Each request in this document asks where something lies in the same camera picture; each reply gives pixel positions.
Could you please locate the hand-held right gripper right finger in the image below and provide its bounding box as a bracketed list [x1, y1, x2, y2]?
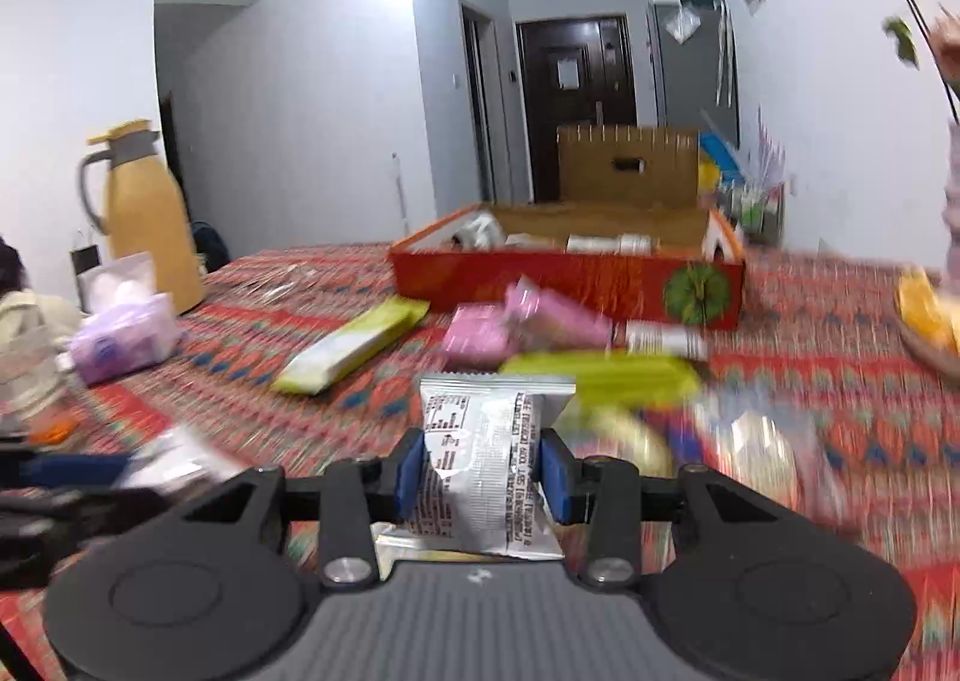
[540, 428, 797, 590]

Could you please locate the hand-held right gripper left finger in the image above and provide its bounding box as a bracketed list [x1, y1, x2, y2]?
[169, 428, 427, 590]

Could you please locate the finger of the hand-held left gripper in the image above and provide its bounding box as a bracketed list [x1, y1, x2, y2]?
[0, 445, 136, 489]
[0, 488, 175, 526]

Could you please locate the silver snack packet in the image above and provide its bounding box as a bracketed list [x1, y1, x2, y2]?
[371, 374, 578, 563]
[116, 426, 238, 495]

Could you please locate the yellow snack packet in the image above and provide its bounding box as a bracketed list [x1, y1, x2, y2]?
[562, 403, 673, 476]

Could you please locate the pink snack packet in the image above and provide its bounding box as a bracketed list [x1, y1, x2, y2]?
[503, 279, 617, 353]
[442, 303, 515, 368]

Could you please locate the white snack packet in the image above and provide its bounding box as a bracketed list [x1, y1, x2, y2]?
[625, 320, 710, 362]

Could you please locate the red cardboard box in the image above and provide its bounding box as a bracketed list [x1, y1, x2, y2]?
[388, 123, 748, 332]

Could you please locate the clear snack packet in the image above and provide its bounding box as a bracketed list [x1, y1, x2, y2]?
[693, 388, 827, 503]

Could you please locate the pile of snack packets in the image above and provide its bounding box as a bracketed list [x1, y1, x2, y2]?
[450, 211, 662, 255]

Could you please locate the bright green snack packet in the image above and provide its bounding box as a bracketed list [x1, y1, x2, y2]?
[498, 350, 703, 409]

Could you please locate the purple tissue pack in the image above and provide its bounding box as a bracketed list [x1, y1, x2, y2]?
[68, 251, 182, 386]

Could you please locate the pale yellow-green snack packet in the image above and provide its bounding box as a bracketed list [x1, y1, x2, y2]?
[271, 298, 431, 396]

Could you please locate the black paper bag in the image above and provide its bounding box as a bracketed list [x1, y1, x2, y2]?
[70, 230, 103, 293]

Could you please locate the yellow thermos jug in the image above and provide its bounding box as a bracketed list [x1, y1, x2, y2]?
[80, 119, 206, 315]

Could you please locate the dark backpack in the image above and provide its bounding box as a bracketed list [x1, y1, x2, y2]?
[190, 221, 230, 274]

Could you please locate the cluttered storage rack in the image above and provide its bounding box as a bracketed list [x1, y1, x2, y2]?
[697, 125, 789, 249]

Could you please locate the dark entrance door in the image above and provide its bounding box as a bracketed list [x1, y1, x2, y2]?
[517, 14, 638, 205]

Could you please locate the dark side door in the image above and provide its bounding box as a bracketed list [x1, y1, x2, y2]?
[460, 0, 504, 203]

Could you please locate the brown plate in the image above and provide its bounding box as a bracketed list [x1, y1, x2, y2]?
[896, 310, 960, 379]

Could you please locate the grey refrigerator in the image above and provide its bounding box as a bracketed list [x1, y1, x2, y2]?
[648, 0, 740, 143]

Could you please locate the white paper sheet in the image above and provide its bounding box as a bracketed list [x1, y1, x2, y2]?
[663, 5, 703, 45]

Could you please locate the tall pink ceramic vase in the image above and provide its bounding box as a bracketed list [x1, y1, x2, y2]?
[940, 118, 960, 255]

